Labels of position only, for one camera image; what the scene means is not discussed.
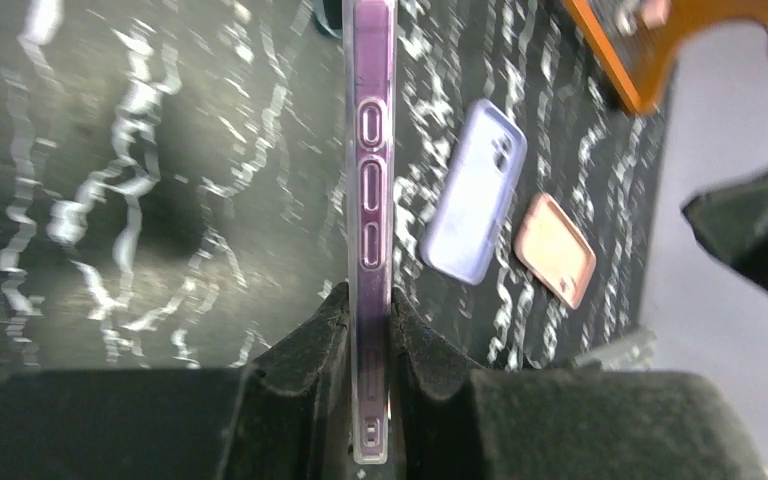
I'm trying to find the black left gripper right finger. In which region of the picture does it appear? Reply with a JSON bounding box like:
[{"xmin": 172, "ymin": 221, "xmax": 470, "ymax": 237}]
[{"xmin": 389, "ymin": 292, "xmax": 766, "ymax": 479}]

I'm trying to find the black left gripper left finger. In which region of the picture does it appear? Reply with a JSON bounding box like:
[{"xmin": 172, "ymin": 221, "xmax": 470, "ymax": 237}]
[{"xmin": 0, "ymin": 283, "xmax": 350, "ymax": 479}]

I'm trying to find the clear phone case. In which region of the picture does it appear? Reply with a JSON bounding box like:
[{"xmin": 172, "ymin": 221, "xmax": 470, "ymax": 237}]
[{"xmin": 341, "ymin": 0, "xmax": 400, "ymax": 466}]

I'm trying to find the red-edged black phone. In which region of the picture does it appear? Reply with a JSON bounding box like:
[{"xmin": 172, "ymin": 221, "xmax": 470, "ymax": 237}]
[{"xmin": 342, "ymin": 0, "xmax": 399, "ymax": 465}]

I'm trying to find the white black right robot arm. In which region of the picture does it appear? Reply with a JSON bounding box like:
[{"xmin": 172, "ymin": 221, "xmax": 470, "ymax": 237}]
[{"xmin": 682, "ymin": 172, "xmax": 768, "ymax": 292}]

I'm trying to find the lavender phone case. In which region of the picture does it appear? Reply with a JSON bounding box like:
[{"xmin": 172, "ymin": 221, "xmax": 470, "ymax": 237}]
[{"xmin": 420, "ymin": 99, "xmax": 527, "ymax": 285}]

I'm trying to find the pink phone case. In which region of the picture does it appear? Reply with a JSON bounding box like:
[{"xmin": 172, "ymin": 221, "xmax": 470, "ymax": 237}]
[{"xmin": 513, "ymin": 193, "xmax": 597, "ymax": 310}]

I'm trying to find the orange wooden shelf rack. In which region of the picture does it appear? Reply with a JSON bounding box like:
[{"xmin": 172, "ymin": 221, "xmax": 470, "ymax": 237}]
[{"xmin": 563, "ymin": 0, "xmax": 768, "ymax": 115}]

